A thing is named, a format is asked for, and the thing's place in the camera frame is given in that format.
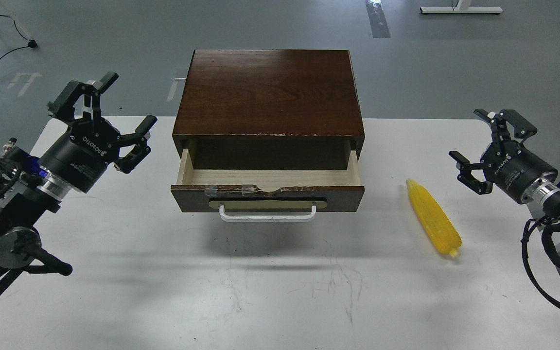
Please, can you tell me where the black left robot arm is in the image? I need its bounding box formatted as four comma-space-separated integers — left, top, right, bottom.
0, 72, 157, 296

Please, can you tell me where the white cart leg with casters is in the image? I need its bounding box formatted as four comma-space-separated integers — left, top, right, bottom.
0, 0, 38, 49

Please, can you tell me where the dark wooden drawer cabinet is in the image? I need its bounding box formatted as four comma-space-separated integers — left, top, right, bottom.
173, 49, 365, 154

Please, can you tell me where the yellow corn cob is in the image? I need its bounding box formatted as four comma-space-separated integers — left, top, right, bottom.
406, 178, 462, 258

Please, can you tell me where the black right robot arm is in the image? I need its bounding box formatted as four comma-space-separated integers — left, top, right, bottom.
449, 109, 560, 309

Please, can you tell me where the white desk leg base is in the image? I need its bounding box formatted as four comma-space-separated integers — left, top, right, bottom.
420, 0, 504, 15

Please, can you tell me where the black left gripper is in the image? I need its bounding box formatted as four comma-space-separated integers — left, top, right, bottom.
38, 72, 158, 193

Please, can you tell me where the wooden drawer with white handle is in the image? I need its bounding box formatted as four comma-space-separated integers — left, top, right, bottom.
171, 149, 365, 222

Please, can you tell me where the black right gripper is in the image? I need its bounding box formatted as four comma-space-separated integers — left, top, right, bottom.
449, 109, 558, 204

